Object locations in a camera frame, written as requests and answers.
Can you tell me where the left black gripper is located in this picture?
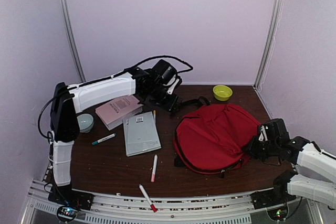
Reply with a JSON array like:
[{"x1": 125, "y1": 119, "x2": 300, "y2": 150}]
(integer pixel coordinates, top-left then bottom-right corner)
[{"x1": 145, "y1": 84, "x2": 183, "y2": 115}]

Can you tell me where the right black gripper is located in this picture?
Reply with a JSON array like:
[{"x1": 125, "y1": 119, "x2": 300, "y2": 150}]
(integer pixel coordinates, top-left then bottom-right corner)
[{"x1": 240, "y1": 135, "x2": 279, "y2": 162}]

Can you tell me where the grey book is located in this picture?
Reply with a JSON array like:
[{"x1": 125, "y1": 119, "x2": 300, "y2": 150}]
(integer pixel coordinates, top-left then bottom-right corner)
[{"x1": 123, "y1": 111, "x2": 161, "y2": 157}]

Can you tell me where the red backpack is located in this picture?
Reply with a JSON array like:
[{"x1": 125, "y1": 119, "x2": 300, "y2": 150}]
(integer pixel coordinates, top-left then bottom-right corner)
[{"x1": 173, "y1": 96, "x2": 260, "y2": 177}]

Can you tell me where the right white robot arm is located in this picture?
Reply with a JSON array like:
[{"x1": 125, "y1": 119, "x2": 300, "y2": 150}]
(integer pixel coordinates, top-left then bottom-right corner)
[{"x1": 243, "y1": 118, "x2": 335, "y2": 208}]

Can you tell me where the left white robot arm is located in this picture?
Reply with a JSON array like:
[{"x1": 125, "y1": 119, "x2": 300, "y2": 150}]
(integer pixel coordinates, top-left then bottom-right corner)
[{"x1": 50, "y1": 56, "x2": 182, "y2": 205}]

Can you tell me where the yellow capped white marker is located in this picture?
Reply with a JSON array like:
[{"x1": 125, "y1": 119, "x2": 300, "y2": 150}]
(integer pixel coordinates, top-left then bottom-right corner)
[{"x1": 153, "y1": 110, "x2": 156, "y2": 123}]

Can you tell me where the pink book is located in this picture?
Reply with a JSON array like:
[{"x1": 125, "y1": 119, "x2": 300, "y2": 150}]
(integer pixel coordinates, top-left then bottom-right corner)
[{"x1": 95, "y1": 95, "x2": 142, "y2": 131}]

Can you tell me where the lime green bowl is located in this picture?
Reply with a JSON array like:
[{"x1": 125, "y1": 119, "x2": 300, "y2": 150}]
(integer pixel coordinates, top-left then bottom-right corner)
[{"x1": 213, "y1": 85, "x2": 233, "y2": 101}]

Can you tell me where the pink capped white marker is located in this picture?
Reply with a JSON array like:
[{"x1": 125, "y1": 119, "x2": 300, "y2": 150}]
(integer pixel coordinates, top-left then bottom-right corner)
[{"x1": 151, "y1": 154, "x2": 158, "y2": 183}]

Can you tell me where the pale blue ceramic bowl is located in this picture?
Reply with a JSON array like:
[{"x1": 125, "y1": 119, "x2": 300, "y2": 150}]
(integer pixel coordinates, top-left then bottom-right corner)
[{"x1": 77, "y1": 113, "x2": 94, "y2": 133}]

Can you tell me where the teal capped white marker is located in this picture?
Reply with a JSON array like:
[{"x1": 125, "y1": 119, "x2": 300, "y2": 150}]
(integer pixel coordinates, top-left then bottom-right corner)
[{"x1": 91, "y1": 133, "x2": 116, "y2": 146}]

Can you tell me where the red capped white marker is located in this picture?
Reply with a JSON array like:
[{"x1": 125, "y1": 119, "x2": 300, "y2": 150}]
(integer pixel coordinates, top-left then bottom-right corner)
[{"x1": 139, "y1": 184, "x2": 157, "y2": 212}]

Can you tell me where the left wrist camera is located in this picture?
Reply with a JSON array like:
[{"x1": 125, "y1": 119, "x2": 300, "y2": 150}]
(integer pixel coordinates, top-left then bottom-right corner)
[{"x1": 167, "y1": 75, "x2": 182, "y2": 95}]

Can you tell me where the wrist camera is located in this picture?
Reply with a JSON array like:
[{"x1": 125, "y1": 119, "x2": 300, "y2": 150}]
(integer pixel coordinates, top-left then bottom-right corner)
[
  {"x1": 167, "y1": 75, "x2": 182, "y2": 95},
  {"x1": 258, "y1": 125, "x2": 268, "y2": 142}
]

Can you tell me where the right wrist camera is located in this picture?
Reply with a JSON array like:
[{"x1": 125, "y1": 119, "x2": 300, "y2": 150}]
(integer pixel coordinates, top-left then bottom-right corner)
[{"x1": 258, "y1": 125, "x2": 268, "y2": 142}]

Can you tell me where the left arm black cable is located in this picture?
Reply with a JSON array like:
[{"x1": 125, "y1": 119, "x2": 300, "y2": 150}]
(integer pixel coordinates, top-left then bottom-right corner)
[{"x1": 38, "y1": 55, "x2": 194, "y2": 141}]

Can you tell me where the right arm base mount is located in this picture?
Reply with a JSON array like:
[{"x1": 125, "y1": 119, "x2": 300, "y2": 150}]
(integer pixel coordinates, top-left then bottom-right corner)
[{"x1": 250, "y1": 189, "x2": 289, "y2": 222}]

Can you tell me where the front aluminium rail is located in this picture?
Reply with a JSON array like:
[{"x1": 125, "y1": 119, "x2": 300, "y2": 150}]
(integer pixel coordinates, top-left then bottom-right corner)
[{"x1": 26, "y1": 179, "x2": 310, "y2": 224}]

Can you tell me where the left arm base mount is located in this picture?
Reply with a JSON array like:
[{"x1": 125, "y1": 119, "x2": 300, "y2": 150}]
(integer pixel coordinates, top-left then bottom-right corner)
[{"x1": 48, "y1": 190, "x2": 93, "y2": 222}]

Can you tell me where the left aluminium frame post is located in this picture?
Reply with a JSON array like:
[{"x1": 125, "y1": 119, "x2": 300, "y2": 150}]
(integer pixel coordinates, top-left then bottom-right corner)
[{"x1": 60, "y1": 0, "x2": 87, "y2": 82}]

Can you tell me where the aluminium frame post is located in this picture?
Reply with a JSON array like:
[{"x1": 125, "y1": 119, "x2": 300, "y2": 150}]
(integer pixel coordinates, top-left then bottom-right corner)
[
  {"x1": 254, "y1": 0, "x2": 283, "y2": 91},
  {"x1": 60, "y1": 0, "x2": 87, "y2": 82}
]

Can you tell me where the right aluminium frame post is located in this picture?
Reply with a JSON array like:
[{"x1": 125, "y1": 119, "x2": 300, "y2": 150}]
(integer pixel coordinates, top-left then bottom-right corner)
[{"x1": 254, "y1": 0, "x2": 283, "y2": 91}]

